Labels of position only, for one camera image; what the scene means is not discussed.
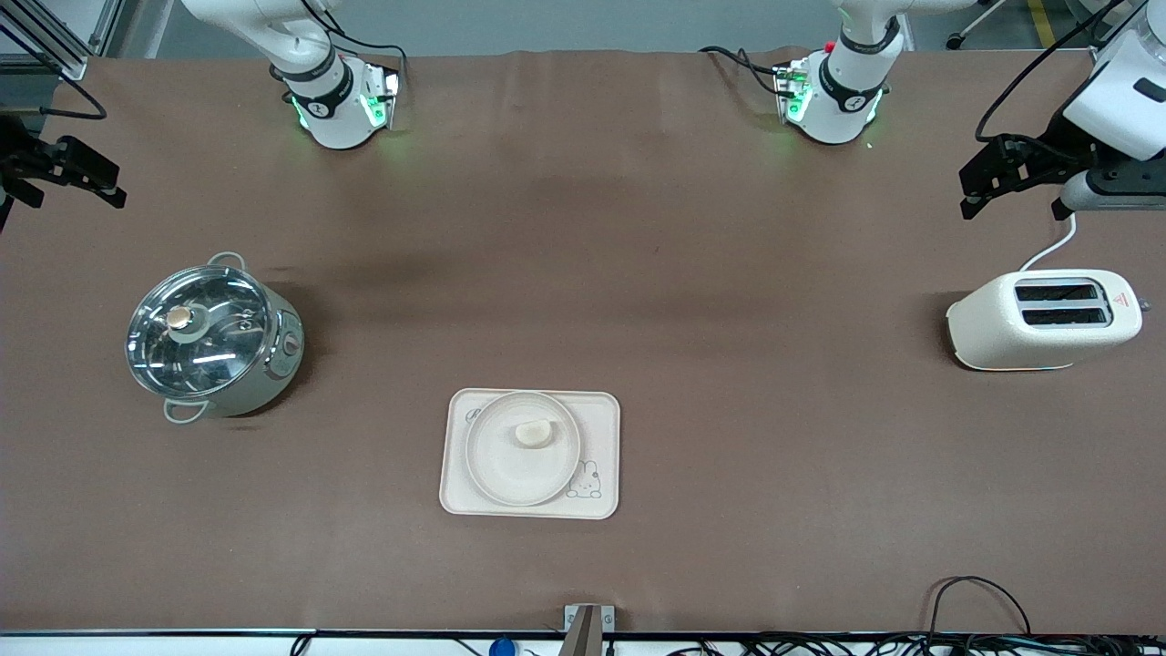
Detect cream two-slot toaster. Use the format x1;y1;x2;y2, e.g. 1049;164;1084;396
946;269;1151;372

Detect round cream plate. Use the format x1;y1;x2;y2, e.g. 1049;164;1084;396
465;391;581;507

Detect white toaster power cable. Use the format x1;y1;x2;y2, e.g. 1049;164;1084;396
1018;211;1079;272

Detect office chair wheel base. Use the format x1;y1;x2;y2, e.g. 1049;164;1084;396
946;0;1007;51

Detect steel pot with glass lid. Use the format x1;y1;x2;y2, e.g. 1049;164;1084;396
125;252;304;425

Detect black looped cable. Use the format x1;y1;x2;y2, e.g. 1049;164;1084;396
925;576;1032;639

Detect grey metal table bracket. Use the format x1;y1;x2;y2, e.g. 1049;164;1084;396
564;604;615;656

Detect cream rabbit print tray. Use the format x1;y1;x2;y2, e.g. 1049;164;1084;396
439;389;621;520

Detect glass pot lid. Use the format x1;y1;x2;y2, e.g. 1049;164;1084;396
126;266;271;399

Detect black arm base cable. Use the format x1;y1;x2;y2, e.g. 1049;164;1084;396
699;46;786;97
323;36;409;92

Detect brown table cover mat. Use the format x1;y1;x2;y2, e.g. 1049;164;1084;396
0;47;1166;636

